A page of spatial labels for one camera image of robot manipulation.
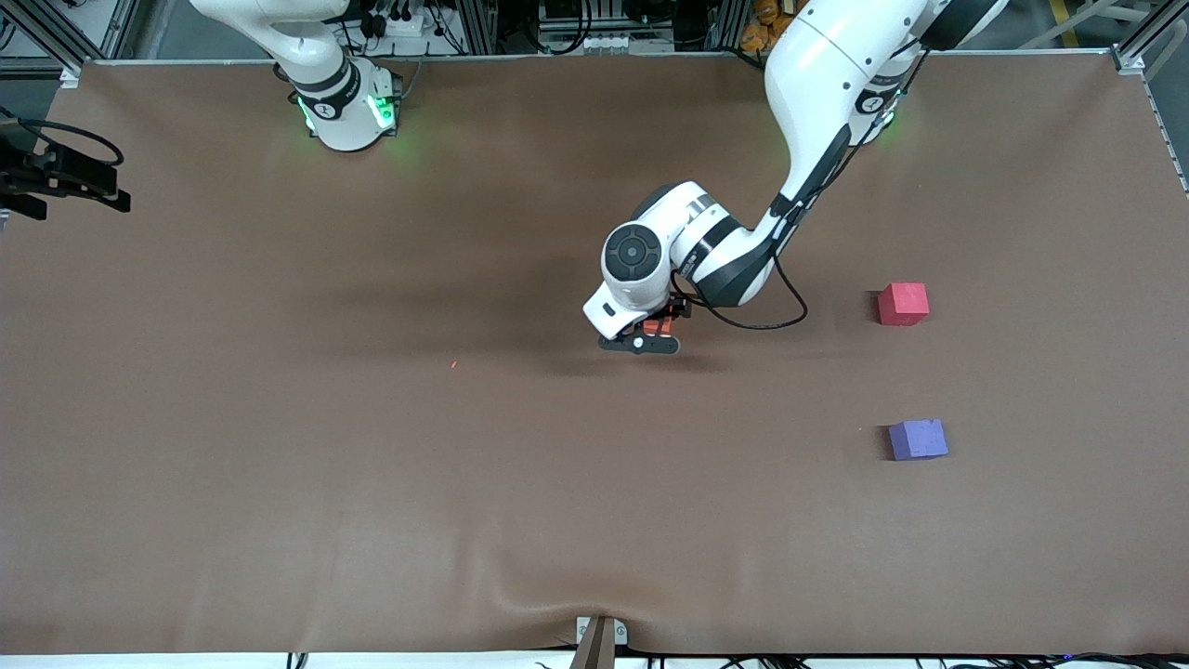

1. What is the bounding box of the brown table mat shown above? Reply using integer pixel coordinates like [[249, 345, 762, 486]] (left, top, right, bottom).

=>
[[0, 51, 1189, 656]]

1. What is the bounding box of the red foam block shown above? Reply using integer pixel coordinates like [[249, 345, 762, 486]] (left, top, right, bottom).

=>
[[877, 282, 931, 327]]

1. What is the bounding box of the purple foam block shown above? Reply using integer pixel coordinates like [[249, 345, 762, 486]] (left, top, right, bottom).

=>
[[888, 418, 950, 462]]

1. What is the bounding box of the white power strip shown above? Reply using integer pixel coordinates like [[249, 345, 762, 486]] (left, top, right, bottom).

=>
[[539, 33, 675, 57]]

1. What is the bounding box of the bag of orange items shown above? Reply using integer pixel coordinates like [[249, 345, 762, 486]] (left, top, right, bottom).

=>
[[740, 0, 809, 54]]

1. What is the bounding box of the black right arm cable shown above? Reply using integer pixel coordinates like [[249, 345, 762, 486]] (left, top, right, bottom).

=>
[[0, 107, 125, 170]]

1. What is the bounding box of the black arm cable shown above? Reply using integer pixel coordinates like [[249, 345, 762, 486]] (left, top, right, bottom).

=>
[[0, 107, 125, 170], [683, 51, 932, 332]]

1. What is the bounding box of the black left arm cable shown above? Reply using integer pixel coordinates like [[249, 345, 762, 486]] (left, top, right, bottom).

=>
[[683, 51, 932, 332]]

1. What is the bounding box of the aluminium frame post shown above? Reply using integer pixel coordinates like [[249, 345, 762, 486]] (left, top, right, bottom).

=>
[[1113, 0, 1189, 77], [17, 0, 86, 80]]

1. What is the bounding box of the metal table clamp bracket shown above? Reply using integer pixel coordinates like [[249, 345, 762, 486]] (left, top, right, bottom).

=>
[[568, 615, 630, 669]]

